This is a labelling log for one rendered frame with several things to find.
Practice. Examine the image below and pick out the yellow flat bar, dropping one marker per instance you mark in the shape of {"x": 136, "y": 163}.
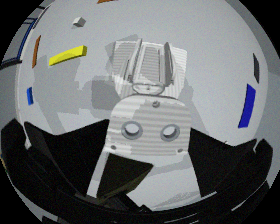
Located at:
{"x": 69, "y": 54}

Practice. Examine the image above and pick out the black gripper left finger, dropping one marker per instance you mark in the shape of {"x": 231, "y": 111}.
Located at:
{"x": 74, "y": 153}

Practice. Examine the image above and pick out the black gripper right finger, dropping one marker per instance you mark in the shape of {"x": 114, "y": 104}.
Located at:
{"x": 214, "y": 160}

